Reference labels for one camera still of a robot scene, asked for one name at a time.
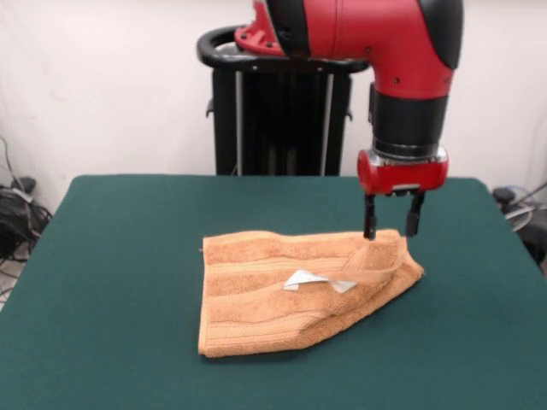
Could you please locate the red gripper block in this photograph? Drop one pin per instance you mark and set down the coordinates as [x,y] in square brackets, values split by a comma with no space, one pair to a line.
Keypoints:
[401,177]

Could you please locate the orange terry towel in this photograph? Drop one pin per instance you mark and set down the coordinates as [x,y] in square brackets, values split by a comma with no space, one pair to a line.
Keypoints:
[256,307]

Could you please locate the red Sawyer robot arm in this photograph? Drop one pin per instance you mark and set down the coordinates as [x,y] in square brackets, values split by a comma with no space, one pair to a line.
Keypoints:
[376,38]

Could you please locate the grey stand base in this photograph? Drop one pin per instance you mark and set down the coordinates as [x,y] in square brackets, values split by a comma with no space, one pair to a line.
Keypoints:
[519,215]

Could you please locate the dark green table cloth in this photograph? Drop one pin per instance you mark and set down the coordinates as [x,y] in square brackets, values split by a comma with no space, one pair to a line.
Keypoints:
[107,256]

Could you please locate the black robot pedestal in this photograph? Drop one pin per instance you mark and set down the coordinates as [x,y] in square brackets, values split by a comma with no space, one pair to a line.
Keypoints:
[273,128]

